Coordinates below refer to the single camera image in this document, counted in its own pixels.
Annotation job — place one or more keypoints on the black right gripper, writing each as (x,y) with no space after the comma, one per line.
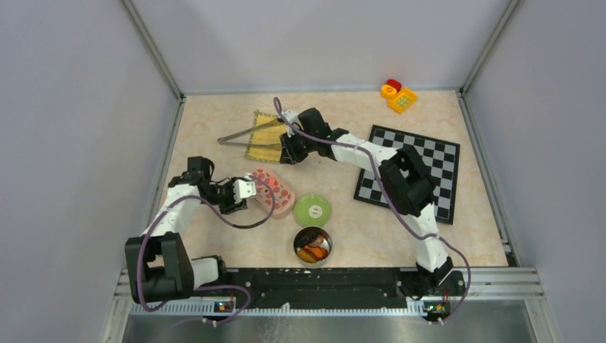
(289,156)

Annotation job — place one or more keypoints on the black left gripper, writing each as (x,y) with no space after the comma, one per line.
(231,206)

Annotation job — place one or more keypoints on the pink lunch box lid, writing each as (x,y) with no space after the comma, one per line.
(276,185)

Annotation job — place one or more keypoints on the pink lunch box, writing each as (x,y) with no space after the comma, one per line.
(282,208)

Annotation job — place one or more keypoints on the silver metal tongs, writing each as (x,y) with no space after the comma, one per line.
(231,140)

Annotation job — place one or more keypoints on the green round lid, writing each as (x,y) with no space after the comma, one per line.
(312,210)

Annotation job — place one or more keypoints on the dark seaweed roll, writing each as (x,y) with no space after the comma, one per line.
(310,233)

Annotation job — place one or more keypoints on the brown meat piece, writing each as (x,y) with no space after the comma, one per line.
(316,242)

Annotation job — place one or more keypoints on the round steel container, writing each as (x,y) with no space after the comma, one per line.
(298,244)

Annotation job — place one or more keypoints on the orange fried food piece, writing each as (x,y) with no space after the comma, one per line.
(306,257)

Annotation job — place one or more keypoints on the orange chicken drumstick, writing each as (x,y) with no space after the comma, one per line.
(319,252)

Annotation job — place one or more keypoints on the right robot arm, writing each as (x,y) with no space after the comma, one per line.
(404,180)

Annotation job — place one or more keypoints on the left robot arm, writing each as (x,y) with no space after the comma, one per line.
(157,262)

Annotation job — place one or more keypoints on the bamboo mat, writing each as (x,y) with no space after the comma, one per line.
(266,136)

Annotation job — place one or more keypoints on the orange round toy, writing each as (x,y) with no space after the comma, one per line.
(388,92)

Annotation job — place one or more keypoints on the yellow toy block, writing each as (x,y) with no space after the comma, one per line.
(402,100)

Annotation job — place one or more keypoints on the red toy block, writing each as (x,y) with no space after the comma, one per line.
(396,85)

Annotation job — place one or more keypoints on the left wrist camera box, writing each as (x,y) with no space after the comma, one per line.
(244,188)

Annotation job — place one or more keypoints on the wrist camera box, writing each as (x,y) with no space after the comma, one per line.
(291,121)
(244,188)

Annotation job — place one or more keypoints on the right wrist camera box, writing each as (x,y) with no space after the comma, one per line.
(291,121)

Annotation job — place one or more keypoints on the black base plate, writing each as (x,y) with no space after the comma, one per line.
(332,288)

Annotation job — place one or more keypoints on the aluminium frame rail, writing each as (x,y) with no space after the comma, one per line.
(486,304)

